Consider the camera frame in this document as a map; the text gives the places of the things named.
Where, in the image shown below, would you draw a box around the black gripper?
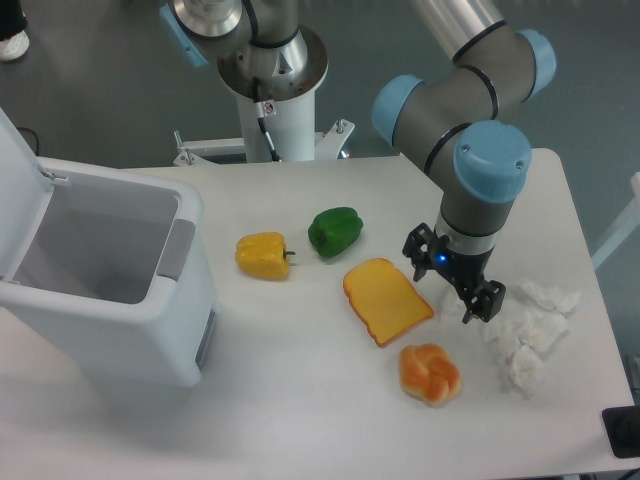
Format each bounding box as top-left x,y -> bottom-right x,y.
402,223 -> 506,324

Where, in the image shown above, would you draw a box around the white trash can lid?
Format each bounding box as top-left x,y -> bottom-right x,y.
1,114 -> 69,281

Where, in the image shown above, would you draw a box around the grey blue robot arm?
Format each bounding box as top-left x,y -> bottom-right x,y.
161,1 -> 556,321

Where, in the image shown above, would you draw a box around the white trash can body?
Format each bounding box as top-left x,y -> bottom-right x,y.
1,160 -> 219,387

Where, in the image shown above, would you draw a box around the crumpled white tissue left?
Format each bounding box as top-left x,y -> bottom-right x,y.
439,290 -> 466,322

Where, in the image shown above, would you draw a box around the crumpled white tissue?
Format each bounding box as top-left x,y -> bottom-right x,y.
483,310 -> 569,358
516,278 -> 581,314
500,345 -> 546,399
439,290 -> 466,322

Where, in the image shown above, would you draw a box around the toast bread slice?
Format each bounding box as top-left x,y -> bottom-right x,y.
343,258 -> 434,347

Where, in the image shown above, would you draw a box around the crumpled white tissue middle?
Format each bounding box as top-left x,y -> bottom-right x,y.
483,310 -> 569,358

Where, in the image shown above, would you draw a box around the orange knotted bread roll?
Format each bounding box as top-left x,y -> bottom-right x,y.
399,343 -> 462,407

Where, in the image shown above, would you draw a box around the crumpled white tissue upper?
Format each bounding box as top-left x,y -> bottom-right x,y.
516,278 -> 581,314

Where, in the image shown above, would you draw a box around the crumpled white tissue lower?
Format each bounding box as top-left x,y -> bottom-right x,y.
500,345 -> 546,399

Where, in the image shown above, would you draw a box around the green bell pepper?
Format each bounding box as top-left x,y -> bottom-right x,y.
307,207 -> 363,259

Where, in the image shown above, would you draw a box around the yellow bell pepper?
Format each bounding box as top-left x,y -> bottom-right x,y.
235,231 -> 294,280

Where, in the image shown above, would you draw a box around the black device at edge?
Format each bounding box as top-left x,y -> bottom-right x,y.
601,405 -> 639,459

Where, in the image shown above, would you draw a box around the white shoe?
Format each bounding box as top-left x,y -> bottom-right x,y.
0,30 -> 30,63

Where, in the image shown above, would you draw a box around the white table clamp bracket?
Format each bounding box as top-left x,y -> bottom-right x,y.
173,118 -> 356,166

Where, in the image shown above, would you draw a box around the white frame at right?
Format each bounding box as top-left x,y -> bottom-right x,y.
591,172 -> 639,270

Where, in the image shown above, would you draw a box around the black cable on pedestal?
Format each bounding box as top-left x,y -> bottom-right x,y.
251,77 -> 284,163

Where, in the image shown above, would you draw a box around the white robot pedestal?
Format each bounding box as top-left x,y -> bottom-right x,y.
217,26 -> 328,162

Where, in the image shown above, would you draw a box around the black floor cable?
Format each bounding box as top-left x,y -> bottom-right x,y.
17,126 -> 40,157

